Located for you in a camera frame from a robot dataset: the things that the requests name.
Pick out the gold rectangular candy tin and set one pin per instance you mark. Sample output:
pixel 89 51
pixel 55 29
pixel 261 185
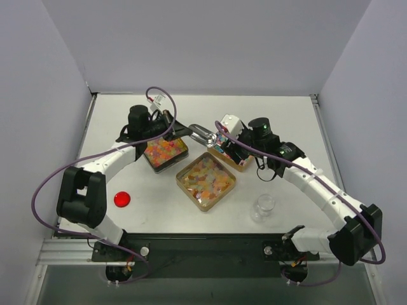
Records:
pixel 223 152

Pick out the clear glass jar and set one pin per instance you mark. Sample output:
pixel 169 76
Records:
pixel 262 208

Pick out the red round jar lid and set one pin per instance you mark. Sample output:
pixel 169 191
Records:
pixel 122 199

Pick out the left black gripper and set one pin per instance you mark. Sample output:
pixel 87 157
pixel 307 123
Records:
pixel 171 126

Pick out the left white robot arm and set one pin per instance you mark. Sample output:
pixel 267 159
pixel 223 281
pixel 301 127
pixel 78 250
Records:
pixel 83 192

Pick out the gold square candy tin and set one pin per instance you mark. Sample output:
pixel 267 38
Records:
pixel 205 181

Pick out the aluminium frame rail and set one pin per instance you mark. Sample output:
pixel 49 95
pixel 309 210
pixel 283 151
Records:
pixel 64 252

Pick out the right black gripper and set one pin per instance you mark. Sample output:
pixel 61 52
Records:
pixel 233 150

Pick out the dark square candy tin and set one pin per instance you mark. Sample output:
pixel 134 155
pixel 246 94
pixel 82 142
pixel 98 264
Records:
pixel 161 154

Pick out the silver metal scoop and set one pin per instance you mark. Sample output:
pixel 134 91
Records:
pixel 202 135

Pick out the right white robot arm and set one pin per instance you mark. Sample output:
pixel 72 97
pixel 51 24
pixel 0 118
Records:
pixel 357 227

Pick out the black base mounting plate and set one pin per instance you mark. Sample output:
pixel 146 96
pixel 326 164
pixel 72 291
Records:
pixel 171 255

